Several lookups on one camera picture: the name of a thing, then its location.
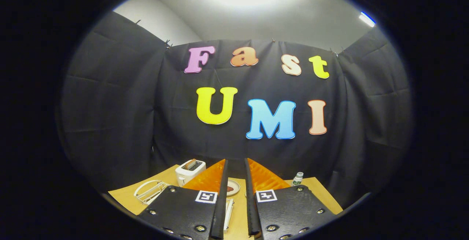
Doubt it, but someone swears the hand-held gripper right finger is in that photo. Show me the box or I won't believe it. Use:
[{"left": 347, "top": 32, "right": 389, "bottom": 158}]
[{"left": 244, "top": 158, "right": 336, "bottom": 240}]

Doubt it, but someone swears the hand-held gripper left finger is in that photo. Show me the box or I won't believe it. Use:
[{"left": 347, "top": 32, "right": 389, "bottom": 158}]
[{"left": 137, "top": 159, "right": 229, "bottom": 240}]

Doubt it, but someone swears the silver wire basket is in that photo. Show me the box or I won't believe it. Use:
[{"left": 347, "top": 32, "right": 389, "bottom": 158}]
[{"left": 224, "top": 198, "right": 234, "bottom": 231}]

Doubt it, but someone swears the white wire dish rack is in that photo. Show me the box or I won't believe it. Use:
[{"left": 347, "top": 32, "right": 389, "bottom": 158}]
[{"left": 133, "top": 180, "right": 170, "bottom": 206}]

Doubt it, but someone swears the grey round plate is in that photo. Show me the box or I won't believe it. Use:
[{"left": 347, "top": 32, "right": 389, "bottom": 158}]
[{"left": 226, "top": 179, "right": 241, "bottom": 197}]

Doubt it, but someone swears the white toaster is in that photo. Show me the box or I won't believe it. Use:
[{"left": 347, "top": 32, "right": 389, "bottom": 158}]
[{"left": 175, "top": 159, "right": 206, "bottom": 187}]

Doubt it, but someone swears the black backdrop cloth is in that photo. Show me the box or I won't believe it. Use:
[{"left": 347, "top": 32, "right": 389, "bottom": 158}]
[{"left": 59, "top": 11, "right": 413, "bottom": 211}]

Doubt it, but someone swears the small ceiling light strip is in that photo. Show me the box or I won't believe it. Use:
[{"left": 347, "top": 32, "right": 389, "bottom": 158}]
[{"left": 359, "top": 12, "right": 377, "bottom": 28}]

